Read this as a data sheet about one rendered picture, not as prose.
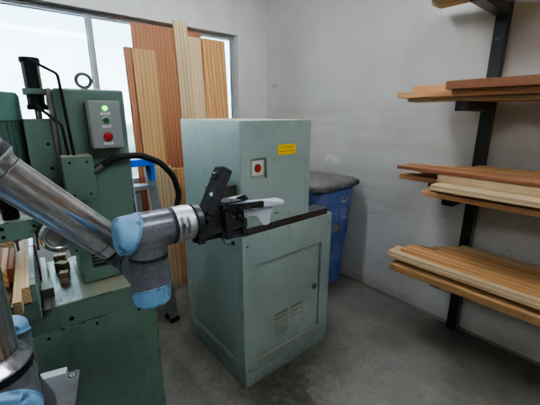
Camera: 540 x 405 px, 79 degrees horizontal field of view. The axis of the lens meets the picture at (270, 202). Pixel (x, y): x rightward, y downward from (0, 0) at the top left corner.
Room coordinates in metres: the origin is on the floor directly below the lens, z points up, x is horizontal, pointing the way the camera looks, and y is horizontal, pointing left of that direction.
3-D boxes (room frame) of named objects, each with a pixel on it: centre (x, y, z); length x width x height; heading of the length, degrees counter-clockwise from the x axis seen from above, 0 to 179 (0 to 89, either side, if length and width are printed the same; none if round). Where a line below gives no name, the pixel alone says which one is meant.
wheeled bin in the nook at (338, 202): (2.60, -0.32, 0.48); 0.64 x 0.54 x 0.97; 42
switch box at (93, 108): (1.19, 0.58, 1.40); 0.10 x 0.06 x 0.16; 126
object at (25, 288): (1.09, 0.88, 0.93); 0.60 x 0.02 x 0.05; 36
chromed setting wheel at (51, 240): (1.09, 0.75, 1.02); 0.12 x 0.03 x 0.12; 126
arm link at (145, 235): (0.60, 0.24, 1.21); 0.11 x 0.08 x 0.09; 129
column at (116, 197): (1.29, 0.69, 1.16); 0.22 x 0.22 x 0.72; 36
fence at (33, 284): (1.10, 0.87, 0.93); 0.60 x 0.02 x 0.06; 36
